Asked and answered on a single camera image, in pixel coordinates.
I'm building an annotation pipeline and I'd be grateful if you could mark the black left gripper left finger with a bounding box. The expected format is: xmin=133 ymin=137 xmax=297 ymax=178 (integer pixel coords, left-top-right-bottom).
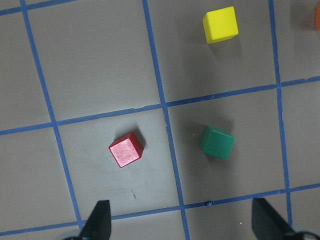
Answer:
xmin=79 ymin=200 xmax=111 ymax=240

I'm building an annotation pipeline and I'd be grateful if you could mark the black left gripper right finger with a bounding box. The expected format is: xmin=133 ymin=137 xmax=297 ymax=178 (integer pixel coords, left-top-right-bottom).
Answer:
xmin=251 ymin=198 xmax=296 ymax=240

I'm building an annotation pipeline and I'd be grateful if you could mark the red wooden block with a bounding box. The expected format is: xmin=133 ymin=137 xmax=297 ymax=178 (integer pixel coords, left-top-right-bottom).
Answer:
xmin=108 ymin=131 xmax=144 ymax=168

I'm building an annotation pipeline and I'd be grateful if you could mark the green wooden block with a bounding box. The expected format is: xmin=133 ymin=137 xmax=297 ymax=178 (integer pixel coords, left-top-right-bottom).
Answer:
xmin=200 ymin=125 xmax=235 ymax=160

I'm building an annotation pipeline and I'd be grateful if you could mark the yellow wooden block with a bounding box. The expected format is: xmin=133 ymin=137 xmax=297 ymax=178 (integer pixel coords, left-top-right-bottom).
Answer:
xmin=202 ymin=6 xmax=239 ymax=44

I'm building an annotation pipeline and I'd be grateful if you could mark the orange wooden block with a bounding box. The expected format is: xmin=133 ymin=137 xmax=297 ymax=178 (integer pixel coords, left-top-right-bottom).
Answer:
xmin=314 ymin=4 xmax=320 ymax=31

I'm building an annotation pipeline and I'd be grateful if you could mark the brown paper table cover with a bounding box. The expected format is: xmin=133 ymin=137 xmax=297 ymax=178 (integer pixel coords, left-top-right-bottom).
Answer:
xmin=0 ymin=0 xmax=320 ymax=240

